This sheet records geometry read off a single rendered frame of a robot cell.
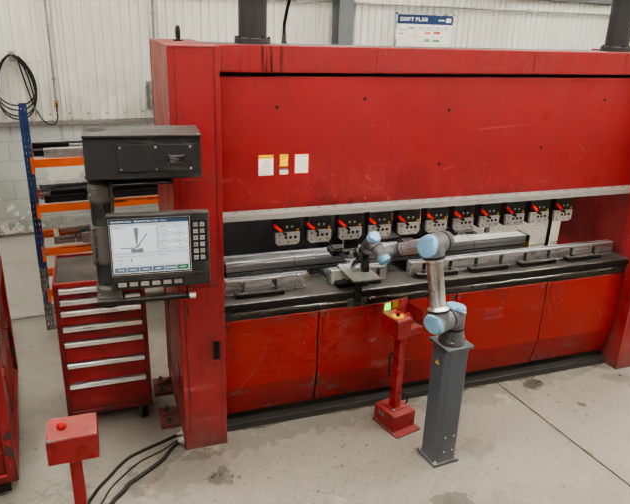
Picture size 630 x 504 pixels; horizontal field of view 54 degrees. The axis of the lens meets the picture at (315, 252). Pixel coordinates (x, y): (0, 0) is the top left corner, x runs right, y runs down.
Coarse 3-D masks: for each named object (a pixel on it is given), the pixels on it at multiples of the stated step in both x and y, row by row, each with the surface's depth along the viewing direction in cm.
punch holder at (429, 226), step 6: (426, 210) 394; (432, 210) 394; (438, 210) 396; (444, 210) 397; (426, 216) 395; (432, 216) 396; (438, 216) 397; (444, 216) 399; (426, 222) 396; (432, 222) 397; (438, 222) 398; (444, 222) 400; (420, 228) 404; (426, 228) 397; (432, 228) 398; (438, 228) 400; (444, 228) 401
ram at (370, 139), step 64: (256, 128) 338; (320, 128) 350; (384, 128) 364; (448, 128) 378; (512, 128) 393; (576, 128) 410; (256, 192) 351; (320, 192) 364; (384, 192) 378; (448, 192) 394; (512, 192) 410
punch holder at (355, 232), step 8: (336, 216) 378; (344, 216) 374; (352, 216) 376; (360, 216) 378; (336, 224) 380; (352, 224) 378; (336, 232) 382; (344, 232) 378; (352, 232) 381; (360, 232) 382
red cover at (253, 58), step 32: (224, 64) 319; (256, 64) 325; (288, 64) 330; (320, 64) 336; (352, 64) 342; (384, 64) 348; (416, 64) 355; (448, 64) 361; (480, 64) 368; (512, 64) 376; (544, 64) 383; (576, 64) 391; (608, 64) 399
